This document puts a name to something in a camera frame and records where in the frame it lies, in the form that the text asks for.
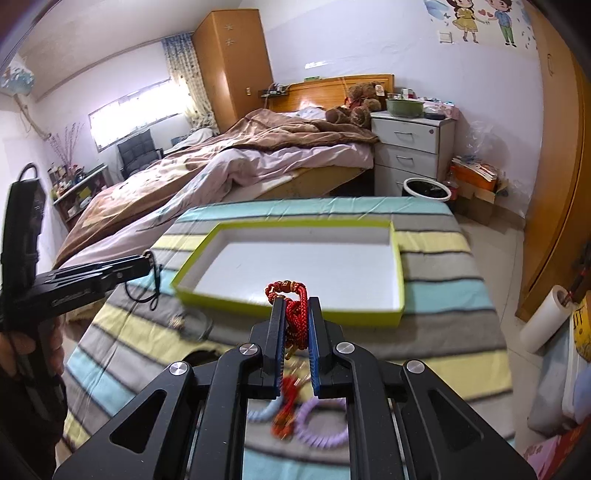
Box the brown blanket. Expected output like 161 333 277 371
52 108 380 269

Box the tall wooden wardrobe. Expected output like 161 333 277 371
192 9 273 132

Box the black smart band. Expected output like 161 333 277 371
169 310 214 342

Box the striped table cloth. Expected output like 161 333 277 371
56 197 532 479

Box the purple spiral hair tie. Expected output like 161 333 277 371
293 397 349 451

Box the green-edged white tray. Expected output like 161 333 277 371
171 219 405 328

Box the white drawer nightstand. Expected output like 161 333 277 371
372 111 456 196

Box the black office chair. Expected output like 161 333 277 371
117 129 163 179

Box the floral curtain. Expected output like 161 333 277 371
161 33 218 132

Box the cardboard box with books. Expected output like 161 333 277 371
449 156 508 225

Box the green bowl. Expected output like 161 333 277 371
386 98 424 118

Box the light blue spiral hair tie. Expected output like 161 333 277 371
246 396 283 424

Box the black cord necklace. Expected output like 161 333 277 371
124 250 164 311

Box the red braided cord bracelet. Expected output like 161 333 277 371
264 279 310 351

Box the cartoon couple wall sticker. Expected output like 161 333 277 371
423 0 537 54

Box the left hand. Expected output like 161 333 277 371
0 317 65 377

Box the wall air conditioner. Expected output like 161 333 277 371
1 54 35 96

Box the white trash bin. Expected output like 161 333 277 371
402 177 452 203

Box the brown teddy bear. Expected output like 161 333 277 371
325 82 387 130

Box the cluttered side shelf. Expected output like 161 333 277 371
51 164 113 231

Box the wooden wardrobe right side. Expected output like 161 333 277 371
516 1 590 321

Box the paper towel roll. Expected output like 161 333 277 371
520 285 574 353

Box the wooden headboard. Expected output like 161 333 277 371
266 74 394 113

